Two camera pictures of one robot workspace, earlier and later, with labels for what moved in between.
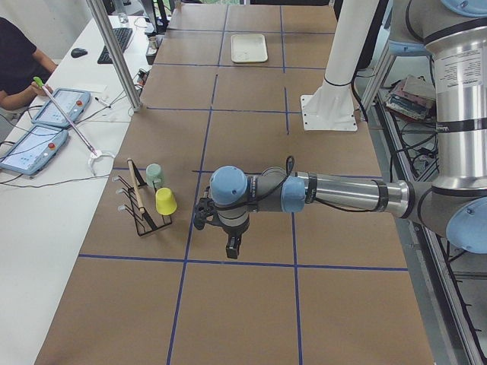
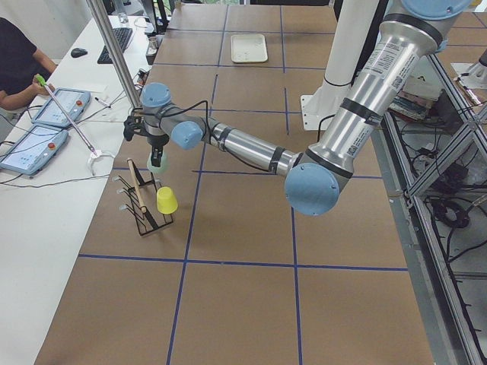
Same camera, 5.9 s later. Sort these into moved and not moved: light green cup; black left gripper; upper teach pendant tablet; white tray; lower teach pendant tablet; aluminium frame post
Moved: light green cup; black left gripper
Not moved: lower teach pendant tablet; white tray; upper teach pendant tablet; aluminium frame post
